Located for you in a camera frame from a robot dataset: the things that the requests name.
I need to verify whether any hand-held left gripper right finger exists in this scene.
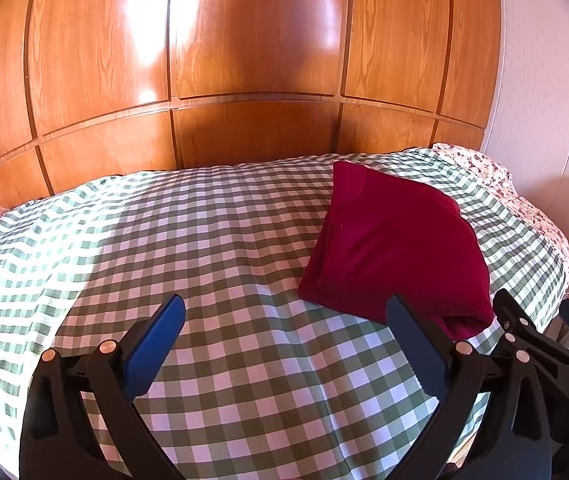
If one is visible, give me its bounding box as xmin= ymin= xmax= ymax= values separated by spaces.
xmin=385 ymin=293 xmax=552 ymax=480

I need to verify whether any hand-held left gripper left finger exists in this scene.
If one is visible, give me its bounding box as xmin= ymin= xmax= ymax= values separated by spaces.
xmin=18 ymin=292 xmax=188 ymax=480

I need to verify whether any dark red knit sweater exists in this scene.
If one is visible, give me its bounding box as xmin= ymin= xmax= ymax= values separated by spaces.
xmin=298 ymin=161 xmax=495 ymax=341

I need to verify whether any green checked blanket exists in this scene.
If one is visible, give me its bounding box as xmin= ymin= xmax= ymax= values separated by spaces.
xmin=0 ymin=146 xmax=567 ymax=476

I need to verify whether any floral pillow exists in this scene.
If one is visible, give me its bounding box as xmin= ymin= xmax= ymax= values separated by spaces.
xmin=431 ymin=142 xmax=569 ymax=281

